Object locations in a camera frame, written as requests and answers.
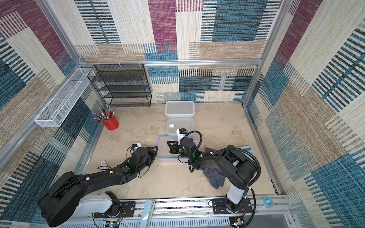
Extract grey cleaning cloth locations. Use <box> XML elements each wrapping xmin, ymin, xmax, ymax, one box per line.
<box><xmin>201</xmin><ymin>147</ymin><xmax>226</xmax><ymax>190</ymax></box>

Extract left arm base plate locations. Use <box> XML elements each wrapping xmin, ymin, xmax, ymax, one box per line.
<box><xmin>94</xmin><ymin>201</ymin><xmax>136</xmax><ymax>219</ymax></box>

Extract clear far lunch box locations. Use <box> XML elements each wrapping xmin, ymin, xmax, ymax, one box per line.
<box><xmin>165</xmin><ymin>101</ymin><xmax>195</xmax><ymax>118</ymax></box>

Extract pens in red cup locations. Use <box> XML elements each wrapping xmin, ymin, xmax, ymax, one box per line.
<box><xmin>92</xmin><ymin>104</ymin><xmax>115</xmax><ymax>121</ymax></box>

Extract red pencil cup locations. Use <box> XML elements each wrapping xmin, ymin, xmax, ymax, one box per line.
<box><xmin>102</xmin><ymin>111</ymin><xmax>119</xmax><ymax>131</ymax></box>

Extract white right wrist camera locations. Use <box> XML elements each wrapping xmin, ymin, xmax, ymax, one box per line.
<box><xmin>176</xmin><ymin>128</ymin><xmax>187</xmax><ymax>145</ymax></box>

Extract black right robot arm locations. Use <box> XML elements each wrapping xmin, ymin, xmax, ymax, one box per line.
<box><xmin>167</xmin><ymin>137</ymin><xmax>261</xmax><ymax>213</ymax></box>

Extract green-rimmed lunch box lid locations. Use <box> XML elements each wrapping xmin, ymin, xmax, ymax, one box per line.
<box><xmin>166</xmin><ymin>118</ymin><xmax>195</xmax><ymax>136</ymax></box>

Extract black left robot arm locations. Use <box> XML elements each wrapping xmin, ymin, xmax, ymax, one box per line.
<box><xmin>38</xmin><ymin>146</ymin><xmax>158</xmax><ymax>228</ymax></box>

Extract small red white card box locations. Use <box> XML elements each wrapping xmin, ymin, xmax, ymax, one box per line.
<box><xmin>98</xmin><ymin>160</ymin><xmax>109</xmax><ymax>170</ymax></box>

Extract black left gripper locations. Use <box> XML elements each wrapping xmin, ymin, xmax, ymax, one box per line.
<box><xmin>136</xmin><ymin>146</ymin><xmax>160</xmax><ymax>175</ymax></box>

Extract aluminium front rail frame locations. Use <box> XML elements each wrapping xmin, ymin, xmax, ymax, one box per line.
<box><xmin>62</xmin><ymin>195</ymin><xmax>301</xmax><ymax>228</ymax></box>

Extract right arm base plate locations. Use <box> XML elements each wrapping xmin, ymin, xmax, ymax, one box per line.
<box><xmin>212</xmin><ymin>197</ymin><xmax>253</xmax><ymax>214</ymax></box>

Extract blue tape roll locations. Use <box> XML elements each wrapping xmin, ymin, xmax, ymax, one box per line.
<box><xmin>262</xmin><ymin>196</ymin><xmax>274</xmax><ymax>208</ymax></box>

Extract light blue calculator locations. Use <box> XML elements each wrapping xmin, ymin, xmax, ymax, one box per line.
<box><xmin>240</xmin><ymin>146</ymin><xmax>254</xmax><ymax>155</ymax></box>

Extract blue-rimmed clear lunch box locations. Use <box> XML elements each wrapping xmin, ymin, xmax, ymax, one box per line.
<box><xmin>156</xmin><ymin>135</ymin><xmax>188</xmax><ymax>163</ymax></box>

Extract black mesh shelf rack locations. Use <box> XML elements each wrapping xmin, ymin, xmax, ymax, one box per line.
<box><xmin>87</xmin><ymin>64</ymin><xmax>152</xmax><ymax>108</ymax></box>

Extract white wire wall basket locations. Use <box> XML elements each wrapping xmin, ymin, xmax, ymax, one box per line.
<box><xmin>35</xmin><ymin>68</ymin><xmax>91</xmax><ymax>128</ymax></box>

